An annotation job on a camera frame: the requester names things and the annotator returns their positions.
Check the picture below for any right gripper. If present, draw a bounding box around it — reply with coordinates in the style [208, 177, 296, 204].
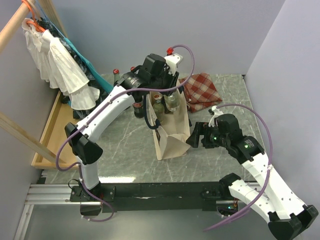
[185, 121, 229, 148]

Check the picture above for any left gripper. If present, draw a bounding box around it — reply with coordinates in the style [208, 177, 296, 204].
[150, 65, 180, 96]

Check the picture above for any green cap bottle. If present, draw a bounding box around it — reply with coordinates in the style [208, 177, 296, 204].
[164, 90, 180, 112]
[152, 98, 165, 123]

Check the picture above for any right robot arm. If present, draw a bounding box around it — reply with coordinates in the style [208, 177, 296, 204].
[186, 113, 319, 240]

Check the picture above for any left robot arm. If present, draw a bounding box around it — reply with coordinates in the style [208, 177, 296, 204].
[64, 53, 183, 201]

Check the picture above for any cream canvas tote bag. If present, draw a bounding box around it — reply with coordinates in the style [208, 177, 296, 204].
[152, 89, 191, 160]

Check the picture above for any small red top can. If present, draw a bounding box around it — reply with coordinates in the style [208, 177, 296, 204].
[153, 92, 163, 101]

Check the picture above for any red plaid folded cloth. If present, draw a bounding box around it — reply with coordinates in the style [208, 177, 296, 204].
[183, 73, 223, 113]

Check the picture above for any teal garment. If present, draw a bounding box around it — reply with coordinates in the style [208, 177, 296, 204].
[47, 21, 115, 92]

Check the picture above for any dark floral garment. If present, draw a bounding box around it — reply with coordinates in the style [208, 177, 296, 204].
[37, 18, 113, 120]

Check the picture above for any black base beam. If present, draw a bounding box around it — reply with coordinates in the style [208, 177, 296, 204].
[70, 181, 235, 213]

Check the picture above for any white pleated garment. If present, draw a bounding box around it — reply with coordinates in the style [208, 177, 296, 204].
[21, 18, 100, 111]

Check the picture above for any wooden clothes rack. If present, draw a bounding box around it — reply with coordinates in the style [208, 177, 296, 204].
[0, 0, 96, 170]

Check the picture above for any orange hanger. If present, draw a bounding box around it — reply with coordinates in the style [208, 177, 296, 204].
[21, 0, 45, 33]

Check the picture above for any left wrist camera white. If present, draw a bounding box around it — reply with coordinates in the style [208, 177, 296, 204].
[164, 47, 183, 75]

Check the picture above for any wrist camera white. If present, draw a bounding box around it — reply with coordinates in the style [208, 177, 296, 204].
[164, 47, 183, 75]
[208, 106, 224, 127]

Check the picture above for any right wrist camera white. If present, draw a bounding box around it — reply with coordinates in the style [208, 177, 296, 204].
[208, 106, 224, 127]

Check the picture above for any aluminium frame rail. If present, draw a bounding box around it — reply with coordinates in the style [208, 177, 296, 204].
[13, 183, 76, 240]

